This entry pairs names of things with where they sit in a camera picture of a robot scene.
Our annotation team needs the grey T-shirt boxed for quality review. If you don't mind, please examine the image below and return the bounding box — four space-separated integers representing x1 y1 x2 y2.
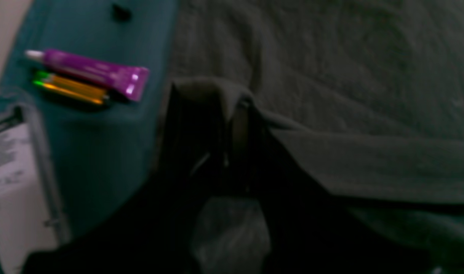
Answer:
22 0 464 274

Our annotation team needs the blue table cloth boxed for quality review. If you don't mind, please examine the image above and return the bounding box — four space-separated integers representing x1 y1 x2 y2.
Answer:
0 0 180 237

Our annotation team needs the purple glue tube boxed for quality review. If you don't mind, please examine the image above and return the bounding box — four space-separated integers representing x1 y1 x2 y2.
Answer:
24 49 149 101

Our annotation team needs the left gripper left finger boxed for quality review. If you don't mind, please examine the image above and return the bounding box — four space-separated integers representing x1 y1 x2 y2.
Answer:
156 82 229 213

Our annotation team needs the yellow green battery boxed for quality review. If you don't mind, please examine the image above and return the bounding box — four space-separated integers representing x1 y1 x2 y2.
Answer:
32 70 109 106

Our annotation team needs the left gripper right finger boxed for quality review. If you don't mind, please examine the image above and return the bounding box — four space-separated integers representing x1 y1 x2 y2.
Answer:
232 100 293 213

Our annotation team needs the white labelled package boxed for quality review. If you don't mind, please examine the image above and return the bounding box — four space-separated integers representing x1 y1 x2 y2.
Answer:
0 104 72 274

